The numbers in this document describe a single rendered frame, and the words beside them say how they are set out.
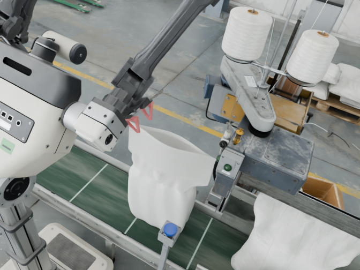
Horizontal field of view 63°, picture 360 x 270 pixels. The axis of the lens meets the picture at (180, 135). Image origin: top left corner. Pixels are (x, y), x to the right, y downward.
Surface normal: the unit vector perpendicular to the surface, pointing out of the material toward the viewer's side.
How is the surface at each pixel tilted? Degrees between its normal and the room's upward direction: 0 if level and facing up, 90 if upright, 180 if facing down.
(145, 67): 80
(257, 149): 0
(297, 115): 0
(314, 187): 90
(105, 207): 0
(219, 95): 90
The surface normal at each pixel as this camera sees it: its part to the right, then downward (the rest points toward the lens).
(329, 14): -0.45, 0.55
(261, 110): 0.15, -0.73
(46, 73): -0.28, -0.07
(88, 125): -0.12, -0.37
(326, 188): -0.23, 0.63
